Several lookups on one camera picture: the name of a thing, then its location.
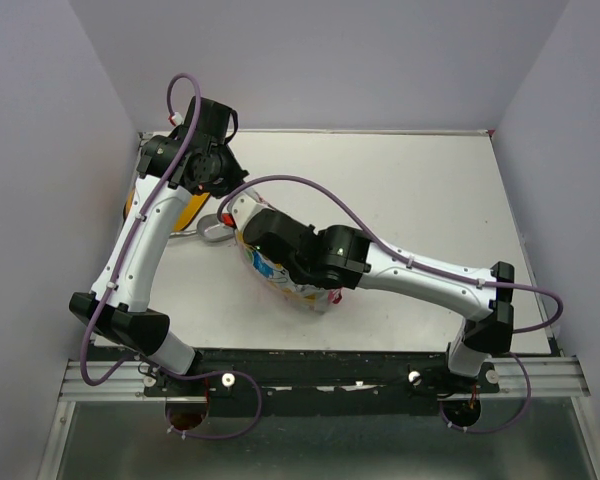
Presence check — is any metal food scoop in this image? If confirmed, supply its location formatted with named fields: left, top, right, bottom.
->
left=170, top=214, right=234, bottom=244

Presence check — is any pet food bag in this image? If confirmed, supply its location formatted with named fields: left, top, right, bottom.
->
left=234, top=230, right=342, bottom=314

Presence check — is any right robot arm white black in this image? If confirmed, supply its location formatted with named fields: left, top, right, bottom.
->
left=232, top=205, right=515, bottom=392

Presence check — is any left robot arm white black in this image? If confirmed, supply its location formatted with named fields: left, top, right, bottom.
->
left=69, top=98, right=248, bottom=395

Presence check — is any yellow double pet bowl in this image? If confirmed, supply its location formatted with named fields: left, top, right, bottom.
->
left=122, top=188, right=210, bottom=236

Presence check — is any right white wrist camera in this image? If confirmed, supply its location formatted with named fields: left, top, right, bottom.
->
left=220, top=189, right=272, bottom=233

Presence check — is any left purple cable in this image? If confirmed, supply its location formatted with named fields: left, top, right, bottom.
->
left=81, top=73, right=264, bottom=442

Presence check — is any purple cable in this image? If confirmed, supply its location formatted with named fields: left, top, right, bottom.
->
left=81, top=73, right=264, bottom=442
left=217, top=174, right=565, bottom=436

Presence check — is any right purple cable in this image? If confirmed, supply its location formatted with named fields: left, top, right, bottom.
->
left=217, top=174, right=565, bottom=436

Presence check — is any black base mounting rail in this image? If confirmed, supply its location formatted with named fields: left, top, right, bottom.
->
left=144, top=348, right=499, bottom=418

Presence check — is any aluminium frame rail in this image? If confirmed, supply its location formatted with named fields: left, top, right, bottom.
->
left=58, top=357, right=590, bottom=403

